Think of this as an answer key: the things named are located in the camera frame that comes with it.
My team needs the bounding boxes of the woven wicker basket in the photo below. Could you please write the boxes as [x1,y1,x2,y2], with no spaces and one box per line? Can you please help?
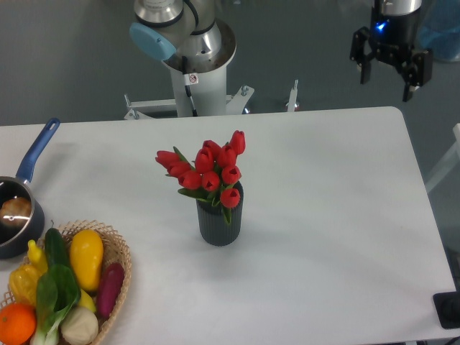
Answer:
[1,221,132,344]

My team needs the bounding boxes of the brown bread roll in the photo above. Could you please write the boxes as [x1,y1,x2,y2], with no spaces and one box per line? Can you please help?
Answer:
[1,197,32,227]

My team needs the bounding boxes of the yellow lemon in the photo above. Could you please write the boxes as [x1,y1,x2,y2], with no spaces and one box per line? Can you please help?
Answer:
[78,289,96,313]

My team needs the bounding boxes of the green cucumber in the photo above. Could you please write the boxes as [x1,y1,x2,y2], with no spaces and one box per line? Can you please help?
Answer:
[45,228,70,268]

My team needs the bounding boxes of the orange fruit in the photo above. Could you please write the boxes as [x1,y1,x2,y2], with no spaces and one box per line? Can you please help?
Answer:
[1,303,37,345]

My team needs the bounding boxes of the small yellow pepper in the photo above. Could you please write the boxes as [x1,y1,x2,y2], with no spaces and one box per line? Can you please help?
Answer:
[27,239,48,274]

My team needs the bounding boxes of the beige garlic bulb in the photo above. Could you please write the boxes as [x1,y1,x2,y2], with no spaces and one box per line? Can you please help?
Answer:
[61,307,98,345]

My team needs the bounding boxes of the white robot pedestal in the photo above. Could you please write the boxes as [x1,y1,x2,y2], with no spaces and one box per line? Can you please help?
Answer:
[124,53,299,121]

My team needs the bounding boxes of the dark grey ribbed vase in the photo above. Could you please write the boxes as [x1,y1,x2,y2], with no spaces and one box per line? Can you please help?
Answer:
[196,182,244,247]

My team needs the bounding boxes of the yellow squash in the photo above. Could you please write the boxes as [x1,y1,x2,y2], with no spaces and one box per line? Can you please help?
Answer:
[69,229,104,293]

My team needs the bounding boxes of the white metal frame right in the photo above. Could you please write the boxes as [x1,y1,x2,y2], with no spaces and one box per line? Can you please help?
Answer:
[425,124,459,193]

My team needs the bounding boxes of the red tulip bouquet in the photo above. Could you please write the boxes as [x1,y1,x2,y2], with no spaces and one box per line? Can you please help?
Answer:
[155,130,246,225]

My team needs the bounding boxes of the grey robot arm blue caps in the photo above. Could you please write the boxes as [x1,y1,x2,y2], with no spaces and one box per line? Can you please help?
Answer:
[129,1,433,101]

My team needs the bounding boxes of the yellow bell pepper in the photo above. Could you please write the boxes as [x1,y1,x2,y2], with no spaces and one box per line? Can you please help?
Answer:
[9,264,41,307]

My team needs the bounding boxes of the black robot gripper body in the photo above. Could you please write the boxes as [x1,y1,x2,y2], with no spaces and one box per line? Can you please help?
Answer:
[367,0,421,68]

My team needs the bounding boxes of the green bok choy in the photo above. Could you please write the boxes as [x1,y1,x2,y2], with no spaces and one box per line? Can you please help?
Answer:
[31,264,81,344]

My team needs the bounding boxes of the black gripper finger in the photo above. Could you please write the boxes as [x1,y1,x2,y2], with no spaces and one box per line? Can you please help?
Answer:
[349,27,374,85]
[402,49,433,102]

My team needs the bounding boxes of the black device at table edge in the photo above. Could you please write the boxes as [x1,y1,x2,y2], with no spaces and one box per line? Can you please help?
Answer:
[433,291,460,329]

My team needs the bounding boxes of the blue handled saucepan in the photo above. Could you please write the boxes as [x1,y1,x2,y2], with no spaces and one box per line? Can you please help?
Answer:
[1,118,60,259]

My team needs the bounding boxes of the purple eggplant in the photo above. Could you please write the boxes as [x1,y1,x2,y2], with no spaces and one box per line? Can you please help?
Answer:
[96,262,124,318]

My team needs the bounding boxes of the blue translucent container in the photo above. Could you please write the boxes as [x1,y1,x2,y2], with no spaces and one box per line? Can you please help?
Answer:
[418,0,459,63]

